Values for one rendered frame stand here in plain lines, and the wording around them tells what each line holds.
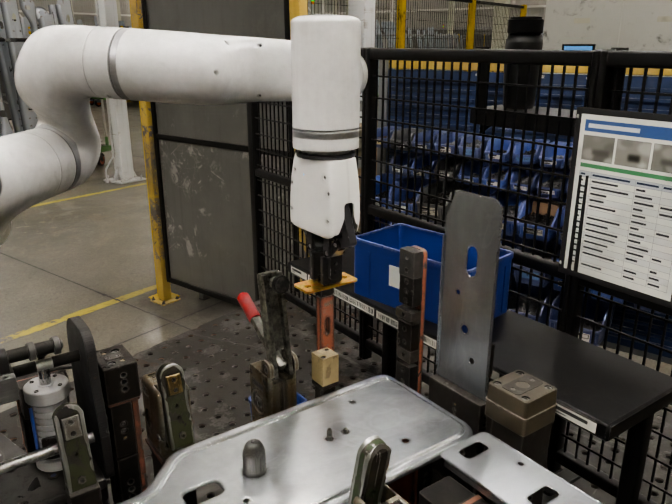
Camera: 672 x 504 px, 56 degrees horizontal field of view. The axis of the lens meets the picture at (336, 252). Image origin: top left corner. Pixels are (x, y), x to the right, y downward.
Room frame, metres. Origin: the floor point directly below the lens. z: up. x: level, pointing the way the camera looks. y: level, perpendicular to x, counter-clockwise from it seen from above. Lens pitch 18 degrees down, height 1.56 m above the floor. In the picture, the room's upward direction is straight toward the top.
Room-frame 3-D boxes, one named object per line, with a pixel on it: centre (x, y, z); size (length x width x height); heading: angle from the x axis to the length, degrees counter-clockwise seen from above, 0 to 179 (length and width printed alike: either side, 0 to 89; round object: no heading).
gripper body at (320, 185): (0.80, 0.01, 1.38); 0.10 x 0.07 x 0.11; 36
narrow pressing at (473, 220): (0.95, -0.21, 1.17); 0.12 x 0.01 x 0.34; 36
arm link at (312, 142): (0.80, 0.01, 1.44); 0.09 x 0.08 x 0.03; 36
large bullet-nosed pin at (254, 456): (0.73, 0.11, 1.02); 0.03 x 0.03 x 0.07
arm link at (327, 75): (0.80, 0.01, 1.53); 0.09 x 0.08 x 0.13; 168
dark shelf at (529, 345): (1.22, -0.23, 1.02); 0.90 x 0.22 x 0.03; 36
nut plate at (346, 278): (0.80, 0.01, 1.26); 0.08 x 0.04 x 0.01; 126
